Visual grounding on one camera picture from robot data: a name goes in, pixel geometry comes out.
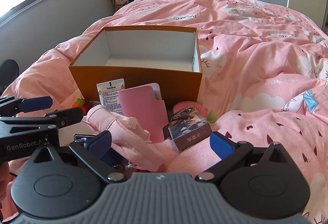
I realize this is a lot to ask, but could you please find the black round stool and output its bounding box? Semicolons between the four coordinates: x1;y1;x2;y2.
0;59;20;89

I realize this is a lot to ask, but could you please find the brown illustrated card box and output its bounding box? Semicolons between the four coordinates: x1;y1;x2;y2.
168;106;213;152

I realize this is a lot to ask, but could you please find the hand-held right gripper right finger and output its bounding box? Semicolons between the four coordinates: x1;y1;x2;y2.
195;131;293;183

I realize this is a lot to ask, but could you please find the orange crochet toy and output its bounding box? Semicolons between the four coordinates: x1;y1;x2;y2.
71;98;89;112

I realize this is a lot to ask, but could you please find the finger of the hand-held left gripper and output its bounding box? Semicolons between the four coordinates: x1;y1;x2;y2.
0;96;53;115
0;107;84;138

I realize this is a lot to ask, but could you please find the pink printed duvet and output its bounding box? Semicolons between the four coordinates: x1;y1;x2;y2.
0;0;328;224

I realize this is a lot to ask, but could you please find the pink card holder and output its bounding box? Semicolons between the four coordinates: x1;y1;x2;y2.
117;82;170;144

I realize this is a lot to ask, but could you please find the white printed card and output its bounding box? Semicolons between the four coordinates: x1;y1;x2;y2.
97;78;126;116

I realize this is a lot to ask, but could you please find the person's left hand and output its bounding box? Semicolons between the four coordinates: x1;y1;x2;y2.
0;163;16;217

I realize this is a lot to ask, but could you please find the orange cardboard box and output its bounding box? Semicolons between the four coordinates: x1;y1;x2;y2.
68;25;204;110

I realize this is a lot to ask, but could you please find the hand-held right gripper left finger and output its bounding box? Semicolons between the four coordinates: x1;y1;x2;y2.
30;131;126;184

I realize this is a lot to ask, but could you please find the pink cloth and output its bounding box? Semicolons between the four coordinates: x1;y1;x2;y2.
85;105;167;172

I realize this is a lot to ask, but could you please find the metal key ring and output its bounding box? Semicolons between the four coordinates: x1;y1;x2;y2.
113;162;137;171

